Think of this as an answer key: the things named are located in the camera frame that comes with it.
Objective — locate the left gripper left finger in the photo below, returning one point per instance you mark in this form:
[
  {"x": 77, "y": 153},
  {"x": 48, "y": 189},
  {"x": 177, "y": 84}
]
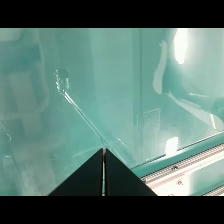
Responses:
[{"x": 85, "y": 180}]

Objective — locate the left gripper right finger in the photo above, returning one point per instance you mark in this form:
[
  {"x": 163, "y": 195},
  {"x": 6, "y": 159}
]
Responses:
[{"x": 123, "y": 181}]

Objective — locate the silver frame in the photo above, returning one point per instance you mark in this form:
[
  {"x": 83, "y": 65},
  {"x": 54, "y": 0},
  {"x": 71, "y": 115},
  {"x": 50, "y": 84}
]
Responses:
[{"x": 186, "y": 170}]

